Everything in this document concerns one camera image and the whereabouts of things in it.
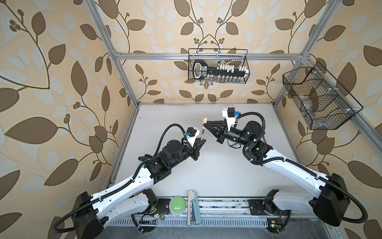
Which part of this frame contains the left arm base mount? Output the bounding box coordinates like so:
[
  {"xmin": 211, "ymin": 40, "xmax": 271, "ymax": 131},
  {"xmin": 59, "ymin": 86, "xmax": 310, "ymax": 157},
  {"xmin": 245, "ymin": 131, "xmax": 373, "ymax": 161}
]
[{"xmin": 135, "ymin": 197, "xmax": 171, "ymax": 216}]

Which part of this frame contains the aluminium front rail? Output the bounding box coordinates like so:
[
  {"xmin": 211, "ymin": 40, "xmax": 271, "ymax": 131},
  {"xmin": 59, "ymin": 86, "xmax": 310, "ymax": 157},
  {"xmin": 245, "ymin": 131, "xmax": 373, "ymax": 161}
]
[{"xmin": 107, "ymin": 196, "xmax": 335, "ymax": 219}]

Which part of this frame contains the wire basket wall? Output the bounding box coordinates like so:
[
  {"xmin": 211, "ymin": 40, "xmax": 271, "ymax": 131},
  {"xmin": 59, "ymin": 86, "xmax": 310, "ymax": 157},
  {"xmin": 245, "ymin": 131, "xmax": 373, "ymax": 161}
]
[
  {"xmin": 188, "ymin": 48, "xmax": 250, "ymax": 84},
  {"xmin": 283, "ymin": 62, "xmax": 364, "ymax": 130}
]

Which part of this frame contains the black socket holder tool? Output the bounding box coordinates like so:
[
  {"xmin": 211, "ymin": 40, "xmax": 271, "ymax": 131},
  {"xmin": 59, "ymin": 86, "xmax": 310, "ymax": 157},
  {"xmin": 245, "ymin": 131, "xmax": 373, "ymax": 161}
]
[{"xmin": 191, "ymin": 59, "xmax": 250, "ymax": 80}]

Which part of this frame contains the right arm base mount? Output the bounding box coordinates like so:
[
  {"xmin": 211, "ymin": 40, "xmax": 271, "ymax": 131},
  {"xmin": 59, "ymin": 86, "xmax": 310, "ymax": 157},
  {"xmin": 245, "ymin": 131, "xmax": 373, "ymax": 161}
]
[{"xmin": 248, "ymin": 198, "xmax": 291, "ymax": 217}]

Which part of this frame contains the wire basket right wall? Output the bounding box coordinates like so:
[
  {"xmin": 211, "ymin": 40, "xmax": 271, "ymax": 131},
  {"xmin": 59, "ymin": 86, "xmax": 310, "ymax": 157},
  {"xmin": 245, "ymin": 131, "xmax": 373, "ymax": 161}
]
[{"xmin": 283, "ymin": 62, "xmax": 364, "ymax": 130}]

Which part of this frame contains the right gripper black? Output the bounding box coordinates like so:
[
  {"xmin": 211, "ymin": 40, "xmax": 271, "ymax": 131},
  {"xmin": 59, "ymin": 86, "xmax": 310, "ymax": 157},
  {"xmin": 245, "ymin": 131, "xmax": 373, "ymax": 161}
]
[{"xmin": 205, "ymin": 121, "xmax": 252, "ymax": 149}]

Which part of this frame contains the beige pen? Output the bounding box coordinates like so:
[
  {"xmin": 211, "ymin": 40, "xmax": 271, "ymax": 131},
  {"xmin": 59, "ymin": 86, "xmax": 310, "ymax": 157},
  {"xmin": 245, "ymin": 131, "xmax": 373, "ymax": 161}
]
[{"xmin": 201, "ymin": 127, "xmax": 205, "ymax": 140}]

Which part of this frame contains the beige pen cap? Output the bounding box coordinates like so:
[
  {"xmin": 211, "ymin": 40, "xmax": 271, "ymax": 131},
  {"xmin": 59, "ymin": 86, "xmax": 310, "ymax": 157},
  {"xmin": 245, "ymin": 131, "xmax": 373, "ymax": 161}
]
[{"xmin": 202, "ymin": 118, "xmax": 208, "ymax": 129}]

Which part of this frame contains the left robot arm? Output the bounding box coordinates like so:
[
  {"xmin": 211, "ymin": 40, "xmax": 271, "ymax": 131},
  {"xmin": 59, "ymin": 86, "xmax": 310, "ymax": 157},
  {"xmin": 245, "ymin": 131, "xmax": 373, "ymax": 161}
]
[{"xmin": 51, "ymin": 123, "xmax": 206, "ymax": 239}]

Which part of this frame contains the wire basket back wall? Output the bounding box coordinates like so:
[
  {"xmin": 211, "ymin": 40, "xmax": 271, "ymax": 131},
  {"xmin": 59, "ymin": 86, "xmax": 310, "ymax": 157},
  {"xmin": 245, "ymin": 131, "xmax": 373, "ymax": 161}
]
[{"xmin": 188, "ymin": 48, "xmax": 250, "ymax": 84}]

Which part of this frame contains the beige blue handled tool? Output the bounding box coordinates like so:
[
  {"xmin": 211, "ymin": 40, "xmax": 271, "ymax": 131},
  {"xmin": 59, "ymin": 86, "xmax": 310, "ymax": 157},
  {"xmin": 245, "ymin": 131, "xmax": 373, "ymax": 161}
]
[{"xmin": 187, "ymin": 190, "xmax": 202, "ymax": 226}]

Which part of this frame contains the green push button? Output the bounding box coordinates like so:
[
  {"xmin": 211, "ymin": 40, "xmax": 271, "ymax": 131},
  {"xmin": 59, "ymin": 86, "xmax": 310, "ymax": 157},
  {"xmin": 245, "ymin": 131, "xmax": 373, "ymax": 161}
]
[{"xmin": 169, "ymin": 196, "xmax": 186, "ymax": 216}]

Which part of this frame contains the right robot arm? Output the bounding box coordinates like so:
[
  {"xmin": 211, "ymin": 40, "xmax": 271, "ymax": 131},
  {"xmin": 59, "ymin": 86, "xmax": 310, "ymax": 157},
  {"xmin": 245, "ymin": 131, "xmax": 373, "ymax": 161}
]
[{"xmin": 203, "ymin": 108, "xmax": 368, "ymax": 227}]

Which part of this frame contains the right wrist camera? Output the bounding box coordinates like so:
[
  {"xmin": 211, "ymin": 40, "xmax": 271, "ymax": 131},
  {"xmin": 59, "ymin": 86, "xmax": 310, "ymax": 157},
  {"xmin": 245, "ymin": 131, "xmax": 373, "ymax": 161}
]
[{"xmin": 222, "ymin": 107, "xmax": 240, "ymax": 131}]

